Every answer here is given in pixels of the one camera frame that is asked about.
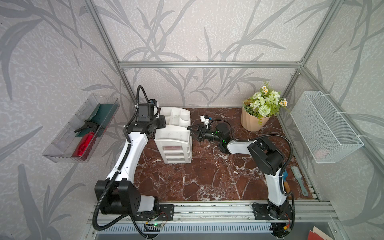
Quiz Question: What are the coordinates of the white plastic drawer organizer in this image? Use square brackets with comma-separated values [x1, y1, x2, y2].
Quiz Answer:
[155, 107, 193, 164]

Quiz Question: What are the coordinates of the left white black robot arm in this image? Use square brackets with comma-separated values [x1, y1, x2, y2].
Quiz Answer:
[92, 86, 166, 231]

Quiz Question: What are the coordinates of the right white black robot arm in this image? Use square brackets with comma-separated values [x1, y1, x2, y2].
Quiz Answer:
[187, 123, 295, 221]

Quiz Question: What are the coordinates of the red item in lower drawer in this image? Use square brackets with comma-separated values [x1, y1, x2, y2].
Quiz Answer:
[163, 146, 183, 151]

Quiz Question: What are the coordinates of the green card in bin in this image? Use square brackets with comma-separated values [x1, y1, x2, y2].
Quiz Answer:
[76, 104, 118, 138]

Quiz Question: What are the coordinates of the black clamp in bin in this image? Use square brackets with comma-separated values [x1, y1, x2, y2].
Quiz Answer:
[74, 120, 99, 133]

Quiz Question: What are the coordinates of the potted white flower plant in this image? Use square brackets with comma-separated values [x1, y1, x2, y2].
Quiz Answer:
[241, 82, 288, 132]

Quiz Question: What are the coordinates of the red brush in bin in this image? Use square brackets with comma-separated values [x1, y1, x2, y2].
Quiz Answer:
[72, 132, 95, 158]

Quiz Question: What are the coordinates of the blue garden hand rake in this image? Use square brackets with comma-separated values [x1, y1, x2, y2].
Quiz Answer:
[283, 170, 291, 193]

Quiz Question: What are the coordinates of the green circuit board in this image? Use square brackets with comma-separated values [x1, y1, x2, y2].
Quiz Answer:
[144, 222, 166, 231]

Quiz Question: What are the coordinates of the red paper at corner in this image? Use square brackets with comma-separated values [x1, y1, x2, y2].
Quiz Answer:
[307, 226, 334, 240]

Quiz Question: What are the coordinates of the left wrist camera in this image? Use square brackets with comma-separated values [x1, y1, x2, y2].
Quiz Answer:
[149, 99, 159, 119]

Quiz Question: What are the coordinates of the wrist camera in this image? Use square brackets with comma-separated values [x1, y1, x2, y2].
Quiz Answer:
[200, 115, 212, 129]
[149, 99, 159, 119]

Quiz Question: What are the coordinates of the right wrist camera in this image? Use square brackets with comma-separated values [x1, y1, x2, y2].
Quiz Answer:
[200, 115, 212, 129]

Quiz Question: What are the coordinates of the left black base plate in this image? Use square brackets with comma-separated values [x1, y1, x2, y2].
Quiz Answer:
[134, 204, 175, 221]

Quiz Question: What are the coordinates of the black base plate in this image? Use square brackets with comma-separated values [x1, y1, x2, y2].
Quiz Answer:
[134, 204, 175, 221]
[252, 202, 293, 221]

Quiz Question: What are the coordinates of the clear plastic wall bin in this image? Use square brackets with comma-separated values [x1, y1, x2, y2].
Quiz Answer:
[43, 94, 120, 163]

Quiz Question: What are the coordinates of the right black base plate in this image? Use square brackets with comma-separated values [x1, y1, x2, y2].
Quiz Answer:
[252, 202, 293, 221]

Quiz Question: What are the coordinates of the white wire mesh basket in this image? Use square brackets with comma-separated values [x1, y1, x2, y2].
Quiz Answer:
[291, 91, 364, 164]

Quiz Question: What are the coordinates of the aluminium front rail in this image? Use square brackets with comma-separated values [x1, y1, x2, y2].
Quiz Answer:
[86, 200, 340, 224]

